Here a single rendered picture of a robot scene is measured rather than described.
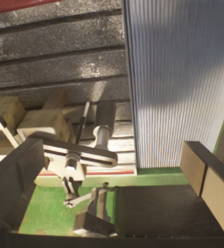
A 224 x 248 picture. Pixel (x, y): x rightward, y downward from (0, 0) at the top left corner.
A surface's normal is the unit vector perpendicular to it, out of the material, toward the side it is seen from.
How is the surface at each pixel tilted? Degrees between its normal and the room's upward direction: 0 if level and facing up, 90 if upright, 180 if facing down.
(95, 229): 90
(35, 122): 90
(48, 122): 90
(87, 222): 90
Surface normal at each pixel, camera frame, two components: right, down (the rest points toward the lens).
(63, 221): -0.14, -0.74
